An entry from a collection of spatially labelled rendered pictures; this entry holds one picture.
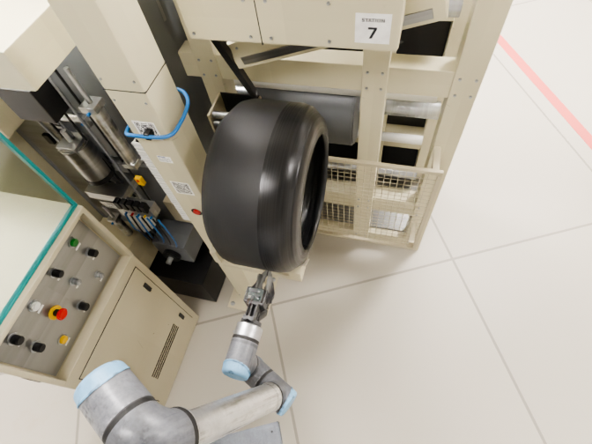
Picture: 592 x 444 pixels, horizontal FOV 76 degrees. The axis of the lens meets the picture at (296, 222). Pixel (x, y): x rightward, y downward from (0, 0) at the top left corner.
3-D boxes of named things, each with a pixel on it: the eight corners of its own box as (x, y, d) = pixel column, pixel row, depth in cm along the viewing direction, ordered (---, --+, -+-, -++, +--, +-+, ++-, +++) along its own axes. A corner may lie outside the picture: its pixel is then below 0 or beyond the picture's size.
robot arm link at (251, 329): (261, 344, 127) (234, 338, 129) (265, 330, 129) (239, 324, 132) (256, 337, 119) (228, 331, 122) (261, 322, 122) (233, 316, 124)
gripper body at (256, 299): (269, 288, 127) (258, 322, 121) (272, 297, 135) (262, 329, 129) (247, 284, 129) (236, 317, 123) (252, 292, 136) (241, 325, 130)
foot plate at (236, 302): (227, 307, 240) (226, 306, 238) (240, 269, 253) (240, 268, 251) (267, 316, 234) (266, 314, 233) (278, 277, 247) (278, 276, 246)
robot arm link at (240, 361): (225, 377, 124) (215, 371, 116) (238, 339, 130) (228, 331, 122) (252, 384, 121) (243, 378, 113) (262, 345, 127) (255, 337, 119)
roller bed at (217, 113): (225, 161, 184) (206, 114, 159) (234, 138, 192) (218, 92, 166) (263, 166, 180) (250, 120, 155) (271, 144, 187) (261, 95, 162)
